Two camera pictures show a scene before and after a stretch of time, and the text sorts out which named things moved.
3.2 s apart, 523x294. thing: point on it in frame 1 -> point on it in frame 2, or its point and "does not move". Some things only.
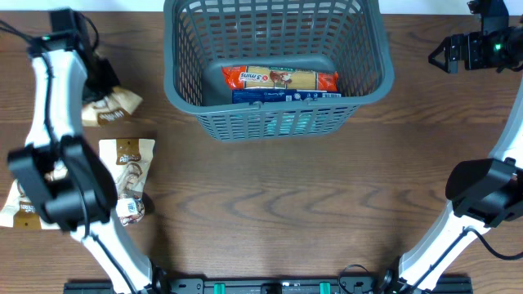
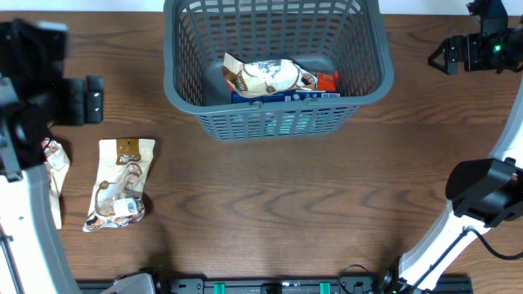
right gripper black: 474,59 does not move
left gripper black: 111,75 -> 68,94
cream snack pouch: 115,109 -> 265,77
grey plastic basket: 201,37 does not move
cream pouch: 130,161 does not move
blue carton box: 243,96 does not move
